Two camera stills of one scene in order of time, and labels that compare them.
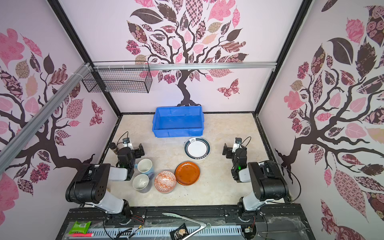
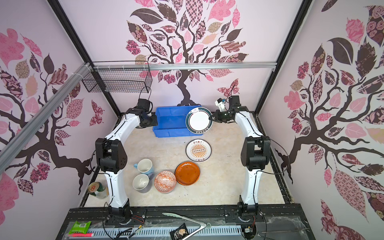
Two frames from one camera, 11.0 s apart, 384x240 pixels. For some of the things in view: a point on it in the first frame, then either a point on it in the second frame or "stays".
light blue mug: x=145 y=165 stays
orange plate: x=187 y=173 stays
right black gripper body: x=231 y=155 to x=223 y=117
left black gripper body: x=136 y=154 to x=149 y=121
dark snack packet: x=180 y=233 stays
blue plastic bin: x=178 y=121 stays
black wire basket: x=119 y=77 stays
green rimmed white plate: x=197 y=148 to x=197 y=120
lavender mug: x=142 y=182 stays
